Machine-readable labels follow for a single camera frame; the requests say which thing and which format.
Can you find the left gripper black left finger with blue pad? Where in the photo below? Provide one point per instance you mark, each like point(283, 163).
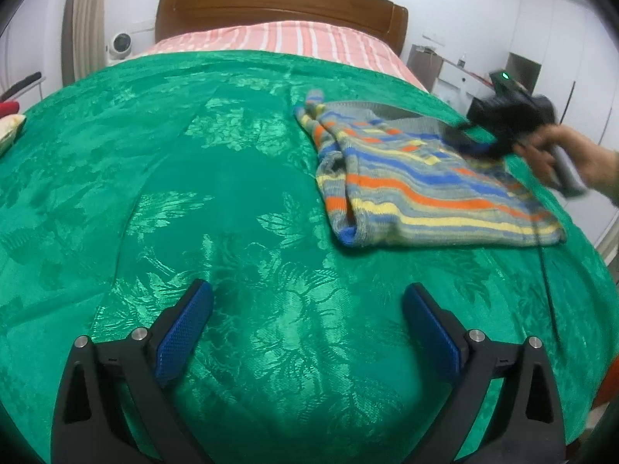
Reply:
point(89, 425)

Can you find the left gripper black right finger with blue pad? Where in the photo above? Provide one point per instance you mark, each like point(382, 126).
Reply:
point(527, 423)

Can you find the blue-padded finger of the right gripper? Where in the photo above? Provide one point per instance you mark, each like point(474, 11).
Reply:
point(457, 138)

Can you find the striped knit sweater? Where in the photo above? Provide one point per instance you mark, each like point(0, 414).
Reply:
point(386, 178)

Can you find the person's right hand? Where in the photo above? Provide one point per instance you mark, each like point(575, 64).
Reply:
point(535, 150)

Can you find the white bedside desk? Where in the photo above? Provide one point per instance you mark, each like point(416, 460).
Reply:
point(445, 80)

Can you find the orange fuzzy garment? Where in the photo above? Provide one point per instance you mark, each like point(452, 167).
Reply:
point(609, 387)

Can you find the pink striped bed sheet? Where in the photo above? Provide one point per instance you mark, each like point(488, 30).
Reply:
point(321, 41)

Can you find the green floral bedspread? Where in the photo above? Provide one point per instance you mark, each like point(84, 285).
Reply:
point(127, 186)

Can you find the striped cushion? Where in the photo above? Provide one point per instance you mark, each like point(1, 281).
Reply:
point(10, 126)

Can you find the brown wooden headboard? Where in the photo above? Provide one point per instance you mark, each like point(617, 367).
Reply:
point(381, 19)

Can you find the red knit hat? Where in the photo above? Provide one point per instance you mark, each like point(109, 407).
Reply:
point(9, 108)

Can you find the black remote on cabinet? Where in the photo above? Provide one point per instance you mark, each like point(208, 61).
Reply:
point(18, 87)

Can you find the beige curtain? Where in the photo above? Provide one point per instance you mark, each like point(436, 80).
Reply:
point(82, 40)

